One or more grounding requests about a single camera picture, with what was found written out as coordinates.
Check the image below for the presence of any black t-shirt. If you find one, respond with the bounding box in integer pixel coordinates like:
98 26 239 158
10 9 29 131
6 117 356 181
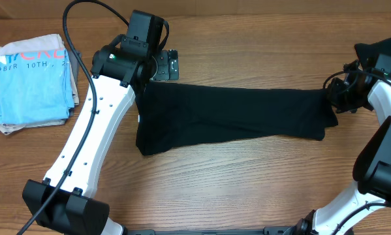
136 82 338 156

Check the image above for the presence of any beige folded t-shirt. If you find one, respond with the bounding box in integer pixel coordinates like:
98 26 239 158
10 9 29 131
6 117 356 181
0 34 76 128

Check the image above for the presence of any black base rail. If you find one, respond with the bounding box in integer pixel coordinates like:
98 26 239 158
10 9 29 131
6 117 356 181
123 226 300 235

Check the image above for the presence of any light blue folded t-shirt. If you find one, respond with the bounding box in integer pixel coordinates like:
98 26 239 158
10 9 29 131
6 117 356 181
0 49 74 125

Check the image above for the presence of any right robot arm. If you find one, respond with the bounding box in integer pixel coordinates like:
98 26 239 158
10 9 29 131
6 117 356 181
284 54 391 234

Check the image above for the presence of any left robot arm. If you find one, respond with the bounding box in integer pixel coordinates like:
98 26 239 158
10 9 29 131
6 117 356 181
22 10 178 234

